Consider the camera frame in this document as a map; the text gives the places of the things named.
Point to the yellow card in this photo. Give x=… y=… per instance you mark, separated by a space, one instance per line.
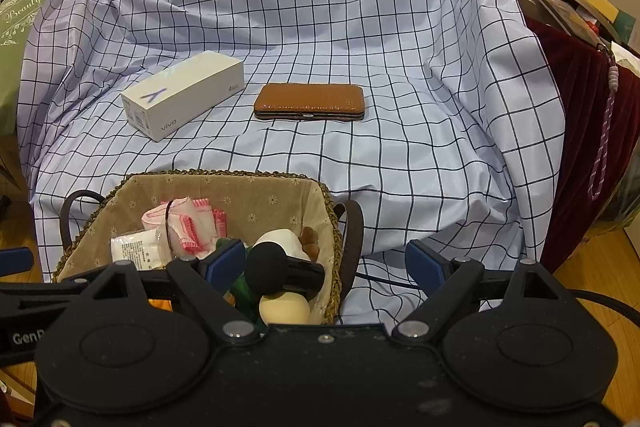
x=597 y=2

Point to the white tissue packet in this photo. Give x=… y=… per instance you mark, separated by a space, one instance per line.
x=135 y=249

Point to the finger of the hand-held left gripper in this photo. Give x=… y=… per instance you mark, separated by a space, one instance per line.
x=15 y=262
x=35 y=294

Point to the dark red velvet cloth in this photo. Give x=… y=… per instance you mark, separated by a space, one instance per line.
x=580 y=132

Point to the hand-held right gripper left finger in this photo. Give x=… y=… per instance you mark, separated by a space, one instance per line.
x=226 y=266

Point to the green and white radish plush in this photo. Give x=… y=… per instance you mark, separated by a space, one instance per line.
x=280 y=242

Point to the brown leather case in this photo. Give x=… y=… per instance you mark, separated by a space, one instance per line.
x=310 y=97

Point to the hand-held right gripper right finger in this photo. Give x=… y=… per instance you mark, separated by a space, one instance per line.
x=425 y=266

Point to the green printed cloth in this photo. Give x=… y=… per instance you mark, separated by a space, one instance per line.
x=15 y=57

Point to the pink and white towel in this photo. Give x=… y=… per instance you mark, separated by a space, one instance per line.
x=190 y=222

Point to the checked white sheet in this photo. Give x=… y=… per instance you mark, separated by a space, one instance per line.
x=350 y=32

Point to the beige makeup sponge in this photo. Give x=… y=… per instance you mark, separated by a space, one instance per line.
x=282 y=309

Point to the woven basket with fabric lining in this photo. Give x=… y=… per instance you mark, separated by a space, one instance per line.
x=250 y=197

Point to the white phone box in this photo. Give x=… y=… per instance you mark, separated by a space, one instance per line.
x=175 y=92

